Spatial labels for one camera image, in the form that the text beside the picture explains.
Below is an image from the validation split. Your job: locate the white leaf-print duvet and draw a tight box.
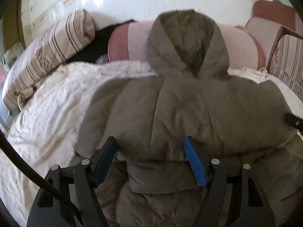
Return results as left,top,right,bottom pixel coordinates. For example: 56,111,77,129
0,60,303,227

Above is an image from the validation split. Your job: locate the striped floral pillow left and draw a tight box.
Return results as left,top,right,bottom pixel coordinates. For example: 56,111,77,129
2,9,95,111

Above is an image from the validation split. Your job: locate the striped floral pillow right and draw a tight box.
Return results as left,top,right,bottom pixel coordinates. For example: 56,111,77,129
270,35,303,101

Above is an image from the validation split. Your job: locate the pink and maroon bolster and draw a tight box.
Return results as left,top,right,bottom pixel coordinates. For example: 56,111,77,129
108,21,266,69

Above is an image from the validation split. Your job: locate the olive green puffer jacket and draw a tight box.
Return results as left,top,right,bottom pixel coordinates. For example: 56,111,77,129
74,10,302,226

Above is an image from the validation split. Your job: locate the striped floral pillow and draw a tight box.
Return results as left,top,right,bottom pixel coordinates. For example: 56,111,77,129
270,35,303,101
2,9,95,111

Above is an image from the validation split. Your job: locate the black garment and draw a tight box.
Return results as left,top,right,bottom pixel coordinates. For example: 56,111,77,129
66,19,135,64

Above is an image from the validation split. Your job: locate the pink maroon folded blanket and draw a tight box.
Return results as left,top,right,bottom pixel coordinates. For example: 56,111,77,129
245,0,302,69

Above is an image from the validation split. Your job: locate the black cable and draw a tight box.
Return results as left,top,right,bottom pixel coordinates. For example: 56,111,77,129
0,130,84,227

